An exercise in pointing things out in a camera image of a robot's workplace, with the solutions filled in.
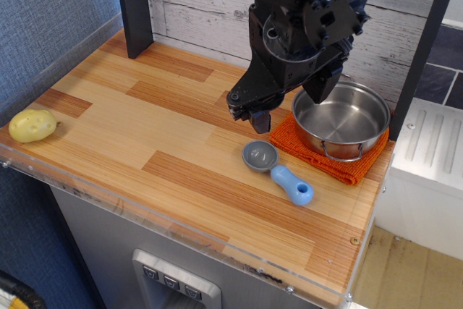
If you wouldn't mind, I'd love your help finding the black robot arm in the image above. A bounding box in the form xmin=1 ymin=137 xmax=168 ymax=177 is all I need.
xmin=226 ymin=0 xmax=369 ymax=134

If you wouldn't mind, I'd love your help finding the yellow black object bottom left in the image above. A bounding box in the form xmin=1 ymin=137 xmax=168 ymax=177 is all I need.
xmin=1 ymin=271 xmax=47 ymax=309

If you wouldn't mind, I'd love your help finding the yellow potato-shaped egg toy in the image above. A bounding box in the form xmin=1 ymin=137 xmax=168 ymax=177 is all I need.
xmin=9 ymin=109 xmax=57 ymax=143

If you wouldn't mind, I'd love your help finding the dark grey left post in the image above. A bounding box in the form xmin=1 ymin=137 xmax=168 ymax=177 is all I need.
xmin=119 ymin=0 xmax=153 ymax=59

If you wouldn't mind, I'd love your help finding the dark grey right post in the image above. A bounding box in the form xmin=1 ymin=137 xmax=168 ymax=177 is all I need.
xmin=389 ymin=0 xmax=450 ymax=141

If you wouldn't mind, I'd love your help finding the white ribbed side counter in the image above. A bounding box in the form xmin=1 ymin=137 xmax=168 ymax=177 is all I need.
xmin=375 ymin=98 xmax=462 ymax=259

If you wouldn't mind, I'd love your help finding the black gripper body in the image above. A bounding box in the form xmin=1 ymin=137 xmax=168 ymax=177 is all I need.
xmin=226 ymin=3 xmax=352 ymax=120

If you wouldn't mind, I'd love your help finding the dark grey post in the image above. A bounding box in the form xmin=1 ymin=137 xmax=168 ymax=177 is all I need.
xmin=389 ymin=0 xmax=450 ymax=141
xmin=119 ymin=0 xmax=153 ymax=59

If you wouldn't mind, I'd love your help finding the clear acrylic edge guard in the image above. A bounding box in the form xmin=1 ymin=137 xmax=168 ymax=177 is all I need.
xmin=1 ymin=144 xmax=357 ymax=308

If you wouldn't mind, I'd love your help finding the grey scoop with blue handle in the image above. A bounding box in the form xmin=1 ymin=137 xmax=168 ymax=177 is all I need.
xmin=242 ymin=140 xmax=314 ymax=206

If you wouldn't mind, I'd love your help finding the silver dispenser button panel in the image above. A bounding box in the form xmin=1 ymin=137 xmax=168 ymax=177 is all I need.
xmin=132 ymin=249 xmax=222 ymax=308

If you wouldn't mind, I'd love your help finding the stainless steel pot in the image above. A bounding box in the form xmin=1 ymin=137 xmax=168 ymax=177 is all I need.
xmin=292 ymin=80 xmax=391 ymax=162

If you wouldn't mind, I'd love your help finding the orange knitted cloth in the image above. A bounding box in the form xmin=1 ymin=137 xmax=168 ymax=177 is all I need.
xmin=269 ymin=113 xmax=389 ymax=185

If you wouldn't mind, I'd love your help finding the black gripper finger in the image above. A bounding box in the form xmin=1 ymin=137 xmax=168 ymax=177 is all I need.
xmin=303 ymin=69 xmax=341 ymax=104
xmin=249 ymin=110 xmax=271 ymax=133

